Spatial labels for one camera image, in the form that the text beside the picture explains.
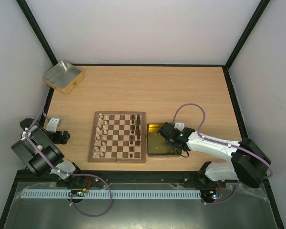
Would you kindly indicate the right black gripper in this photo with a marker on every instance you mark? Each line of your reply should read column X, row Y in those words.
column 165, row 131

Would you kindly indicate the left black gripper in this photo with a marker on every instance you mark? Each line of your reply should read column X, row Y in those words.
column 58, row 140

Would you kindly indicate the gold tin lid tray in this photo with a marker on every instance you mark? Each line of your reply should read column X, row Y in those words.
column 157, row 146

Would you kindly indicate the wooden chess board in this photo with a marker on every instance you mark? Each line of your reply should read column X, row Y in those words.
column 118, row 137

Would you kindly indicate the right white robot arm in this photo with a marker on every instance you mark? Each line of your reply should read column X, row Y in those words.
column 244, row 160

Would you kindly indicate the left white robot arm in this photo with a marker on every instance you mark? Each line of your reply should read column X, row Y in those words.
column 38, row 151

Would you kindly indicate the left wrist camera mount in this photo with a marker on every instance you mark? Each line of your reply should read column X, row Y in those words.
column 52, row 125

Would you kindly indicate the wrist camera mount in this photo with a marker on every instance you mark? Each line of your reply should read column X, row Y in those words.
column 180, row 126
column 52, row 125

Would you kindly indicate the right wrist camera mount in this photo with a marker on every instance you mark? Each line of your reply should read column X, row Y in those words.
column 180, row 126

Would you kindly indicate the black metal frame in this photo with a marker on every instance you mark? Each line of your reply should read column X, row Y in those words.
column 241, row 124

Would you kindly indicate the grey slotted cable duct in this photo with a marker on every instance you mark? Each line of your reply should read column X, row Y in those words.
column 114, row 194

